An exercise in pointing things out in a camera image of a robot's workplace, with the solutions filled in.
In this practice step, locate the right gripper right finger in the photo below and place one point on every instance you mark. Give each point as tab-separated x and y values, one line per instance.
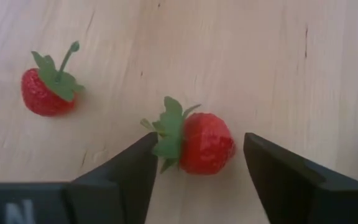
278	186

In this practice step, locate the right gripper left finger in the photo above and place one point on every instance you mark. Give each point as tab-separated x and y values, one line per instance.
123	193

